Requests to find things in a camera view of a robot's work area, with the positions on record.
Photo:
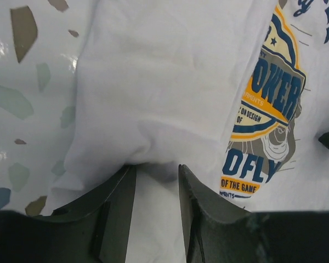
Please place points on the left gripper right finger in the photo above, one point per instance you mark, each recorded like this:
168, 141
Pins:
216, 230

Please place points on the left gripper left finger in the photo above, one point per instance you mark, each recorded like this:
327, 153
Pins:
93, 228

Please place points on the white motorcycle print tank top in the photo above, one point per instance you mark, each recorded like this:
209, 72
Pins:
236, 90

